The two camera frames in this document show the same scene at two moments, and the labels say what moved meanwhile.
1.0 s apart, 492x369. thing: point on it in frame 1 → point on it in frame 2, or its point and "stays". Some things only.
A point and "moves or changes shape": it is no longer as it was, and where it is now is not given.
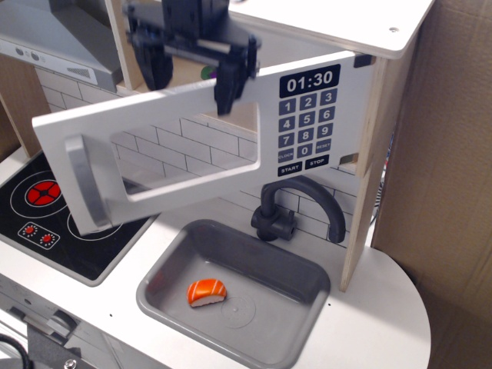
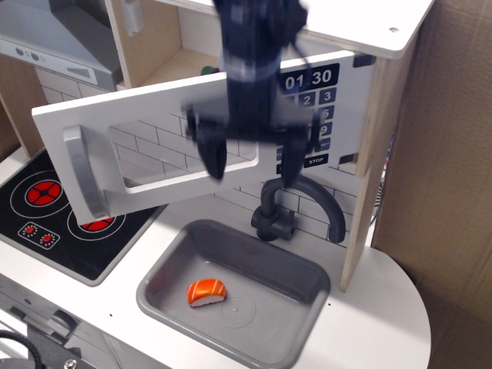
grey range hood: (71, 38) stays
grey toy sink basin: (275, 293) stays
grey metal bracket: (56, 338) stays
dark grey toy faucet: (270, 223) stays
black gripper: (198, 31) → (253, 111)
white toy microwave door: (314, 124) moves or changes shape
